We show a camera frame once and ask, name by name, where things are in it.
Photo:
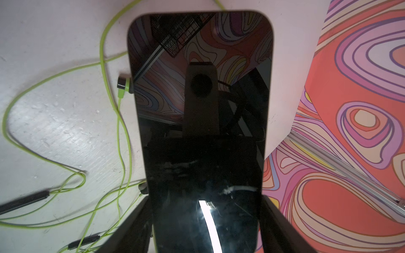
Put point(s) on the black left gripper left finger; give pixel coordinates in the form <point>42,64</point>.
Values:
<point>134,235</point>

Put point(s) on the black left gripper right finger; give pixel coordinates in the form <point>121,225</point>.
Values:
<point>278,235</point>

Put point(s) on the green earphones set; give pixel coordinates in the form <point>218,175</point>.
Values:
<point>57,100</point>

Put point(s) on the black smartphone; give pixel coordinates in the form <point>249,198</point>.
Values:
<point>202,108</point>

